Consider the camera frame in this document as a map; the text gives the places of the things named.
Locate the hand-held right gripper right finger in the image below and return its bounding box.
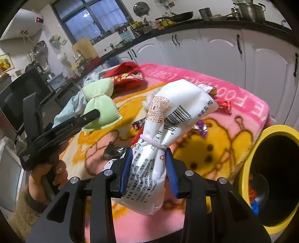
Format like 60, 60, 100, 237
165, 148, 272, 243

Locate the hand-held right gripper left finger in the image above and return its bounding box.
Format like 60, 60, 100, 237
26, 147, 133, 243

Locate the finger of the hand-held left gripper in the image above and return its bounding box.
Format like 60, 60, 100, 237
53, 109, 101, 139

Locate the green cloth bundle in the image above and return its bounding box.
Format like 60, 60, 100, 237
81, 78, 123, 131

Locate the white printed plastic bag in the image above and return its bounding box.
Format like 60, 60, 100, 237
112, 79, 219, 216

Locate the red candy wrapper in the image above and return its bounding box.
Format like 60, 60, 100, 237
214, 100, 232, 115

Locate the yellow trash bin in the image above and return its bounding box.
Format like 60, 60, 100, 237
238, 124, 299, 235

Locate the person's left forearm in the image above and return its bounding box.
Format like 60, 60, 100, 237
9, 184, 54, 239

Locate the person's left hand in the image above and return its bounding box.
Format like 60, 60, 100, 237
29, 150, 69, 201

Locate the light blue cloth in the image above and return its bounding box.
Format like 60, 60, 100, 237
53, 70, 112, 128

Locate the black crumpled wrapper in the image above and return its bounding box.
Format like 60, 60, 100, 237
103, 143, 128, 162

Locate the white appliance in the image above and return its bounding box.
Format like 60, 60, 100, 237
0, 137, 26, 213

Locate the grey box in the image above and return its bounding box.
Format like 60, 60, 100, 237
47, 72, 65, 90

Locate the brown silver snack wrapper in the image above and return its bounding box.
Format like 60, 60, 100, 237
132, 118, 146, 130

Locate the purple candy wrapper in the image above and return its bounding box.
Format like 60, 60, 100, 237
192, 120, 208, 138

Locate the black microwave oven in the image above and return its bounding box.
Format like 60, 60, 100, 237
0, 66, 56, 135

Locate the red patterned cloth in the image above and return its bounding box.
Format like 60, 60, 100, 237
102, 61, 145, 93

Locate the white jug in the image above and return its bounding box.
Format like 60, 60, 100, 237
57, 53, 69, 68

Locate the wooden cutting board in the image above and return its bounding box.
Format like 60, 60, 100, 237
71, 37, 100, 61

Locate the pink printed blanket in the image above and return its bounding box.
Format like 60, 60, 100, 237
58, 63, 272, 243

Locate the black kettle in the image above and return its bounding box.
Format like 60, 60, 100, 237
25, 60, 45, 75

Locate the hanging steel bowl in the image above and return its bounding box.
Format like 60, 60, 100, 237
33, 40, 48, 61

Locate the blue wrapper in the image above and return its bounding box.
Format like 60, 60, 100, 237
250, 200, 260, 215

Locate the crumpled brown white carton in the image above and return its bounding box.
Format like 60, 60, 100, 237
197, 84, 218, 96

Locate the fruit picture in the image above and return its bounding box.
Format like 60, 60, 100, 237
0, 53, 15, 73

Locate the window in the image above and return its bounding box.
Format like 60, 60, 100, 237
50, 0, 133, 45

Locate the row of seasoning bottles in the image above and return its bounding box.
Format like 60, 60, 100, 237
127, 17, 175, 32

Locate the white water heater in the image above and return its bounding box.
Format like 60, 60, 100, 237
0, 9, 45, 41

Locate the hanging pot lid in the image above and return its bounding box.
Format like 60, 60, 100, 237
133, 2, 150, 17

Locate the white kitchen cabinet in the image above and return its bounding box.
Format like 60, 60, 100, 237
114, 23, 299, 129

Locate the black frying pan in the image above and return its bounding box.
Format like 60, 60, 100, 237
155, 11, 194, 22

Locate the steel cup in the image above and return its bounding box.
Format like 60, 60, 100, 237
198, 7, 212, 21

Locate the large steel pot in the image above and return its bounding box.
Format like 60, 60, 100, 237
238, 2, 267, 23

